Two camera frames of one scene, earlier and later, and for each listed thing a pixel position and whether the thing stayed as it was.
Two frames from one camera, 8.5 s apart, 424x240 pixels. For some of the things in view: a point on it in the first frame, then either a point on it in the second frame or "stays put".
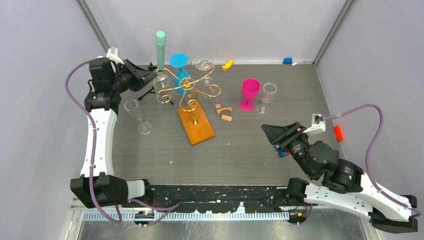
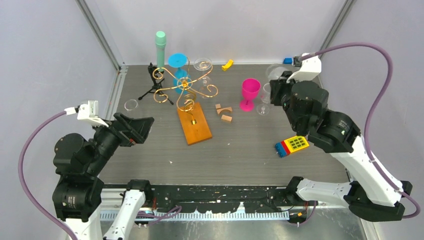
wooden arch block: x=219 y=109 stays put
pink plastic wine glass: x=250 y=89 stays put
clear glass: x=161 y=81 → x=274 y=71
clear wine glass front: x=267 y=96 stays put
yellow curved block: x=228 y=65 stays put
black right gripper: x=275 y=133 → x=278 y=86
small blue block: x=287 y=61 stays put
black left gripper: x=141 y=77 → x=136 y=128
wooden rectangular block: x=226 y=118 stays put
